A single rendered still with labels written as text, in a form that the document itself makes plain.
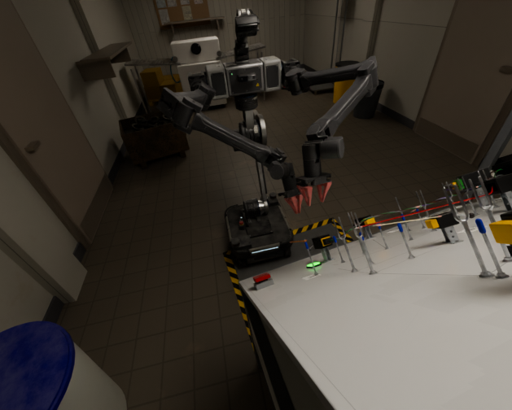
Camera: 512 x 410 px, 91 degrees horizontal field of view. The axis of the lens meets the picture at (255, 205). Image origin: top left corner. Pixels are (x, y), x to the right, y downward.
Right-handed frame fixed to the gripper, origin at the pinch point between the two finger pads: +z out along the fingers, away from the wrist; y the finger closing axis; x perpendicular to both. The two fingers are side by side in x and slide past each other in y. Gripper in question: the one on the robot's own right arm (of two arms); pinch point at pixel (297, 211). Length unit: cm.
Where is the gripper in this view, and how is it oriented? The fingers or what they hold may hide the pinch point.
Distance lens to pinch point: 103.2
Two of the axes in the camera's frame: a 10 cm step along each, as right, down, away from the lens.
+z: 2.6, 9.6, 0.6
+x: -3.1, 0.3, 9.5
